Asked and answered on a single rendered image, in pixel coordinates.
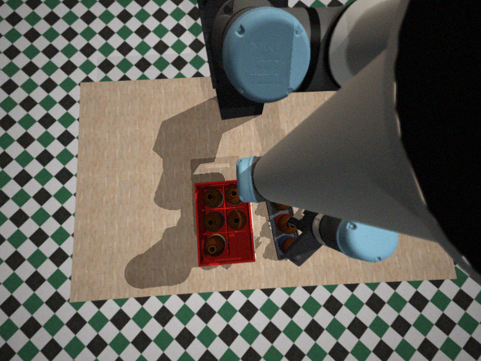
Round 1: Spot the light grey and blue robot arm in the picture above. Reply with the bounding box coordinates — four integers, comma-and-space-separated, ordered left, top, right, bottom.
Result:
212, 0, 481, 284

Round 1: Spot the brown bottle with red label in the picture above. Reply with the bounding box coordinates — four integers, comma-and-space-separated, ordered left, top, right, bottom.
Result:
275, 214, 297, 234

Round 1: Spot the brown bottle with blue label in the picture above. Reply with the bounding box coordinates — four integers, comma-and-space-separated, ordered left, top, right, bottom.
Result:
279, 235, 295, 253

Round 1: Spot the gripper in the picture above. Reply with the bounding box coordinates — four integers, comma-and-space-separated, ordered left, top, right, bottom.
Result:
287, 209, 319, 239

